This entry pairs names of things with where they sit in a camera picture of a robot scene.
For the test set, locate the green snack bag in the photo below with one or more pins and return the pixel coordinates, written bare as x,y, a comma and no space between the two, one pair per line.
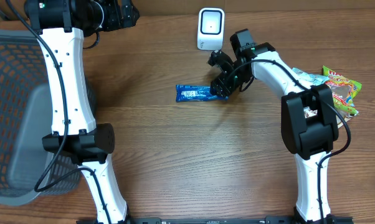
344,90

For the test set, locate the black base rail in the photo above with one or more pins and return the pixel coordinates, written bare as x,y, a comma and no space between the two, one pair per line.
266,220

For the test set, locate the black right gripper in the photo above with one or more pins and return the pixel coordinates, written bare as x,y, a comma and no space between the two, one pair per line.
220,82

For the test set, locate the grey plastic shopping basket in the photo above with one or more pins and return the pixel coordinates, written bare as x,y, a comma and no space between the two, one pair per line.
25,116

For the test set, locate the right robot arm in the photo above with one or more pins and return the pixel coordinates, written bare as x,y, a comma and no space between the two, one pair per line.
308,118

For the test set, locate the white barcode scanner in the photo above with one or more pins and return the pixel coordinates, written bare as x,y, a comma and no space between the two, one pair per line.
210,30

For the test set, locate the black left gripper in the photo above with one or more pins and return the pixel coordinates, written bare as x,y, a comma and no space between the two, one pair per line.
116,21

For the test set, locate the light blue snack packet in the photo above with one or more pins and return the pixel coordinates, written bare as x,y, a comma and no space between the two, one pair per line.
309,79

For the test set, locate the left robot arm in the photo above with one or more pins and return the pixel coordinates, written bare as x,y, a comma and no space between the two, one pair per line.
60,27

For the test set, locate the blue snack bar wrapper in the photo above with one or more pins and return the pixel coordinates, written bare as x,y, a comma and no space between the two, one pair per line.
186,93

